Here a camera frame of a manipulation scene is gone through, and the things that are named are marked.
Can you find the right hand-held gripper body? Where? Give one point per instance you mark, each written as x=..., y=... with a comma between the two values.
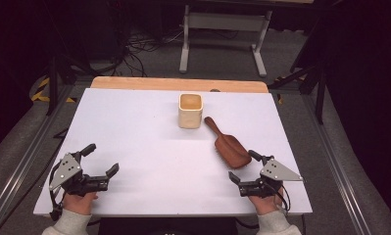
x=270, y=180

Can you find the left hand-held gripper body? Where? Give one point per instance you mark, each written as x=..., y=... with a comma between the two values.
x=73, y=178

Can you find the wooden hairbrush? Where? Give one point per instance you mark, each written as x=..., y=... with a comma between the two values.
x=228, y=144

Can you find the cream square holder cup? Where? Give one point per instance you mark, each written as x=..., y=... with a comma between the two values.
x=190, y=111

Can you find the person's right hand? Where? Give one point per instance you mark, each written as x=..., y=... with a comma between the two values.
x=267, y=204

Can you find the person's left hand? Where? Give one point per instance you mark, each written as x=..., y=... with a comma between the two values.
x=78, y=202

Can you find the yellow black hazard tape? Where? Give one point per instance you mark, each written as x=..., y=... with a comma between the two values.
x=44, y=91

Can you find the black stand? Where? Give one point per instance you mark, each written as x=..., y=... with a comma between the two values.
x=310, y=81
x=57, y=81

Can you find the wooden board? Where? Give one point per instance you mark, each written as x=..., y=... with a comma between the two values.
x=178, y=84

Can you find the aluminium rail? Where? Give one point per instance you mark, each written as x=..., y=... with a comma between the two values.
x=20, y=163
x=338, y=163

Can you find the white table frame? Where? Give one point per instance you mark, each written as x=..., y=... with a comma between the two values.
x=225, y=36

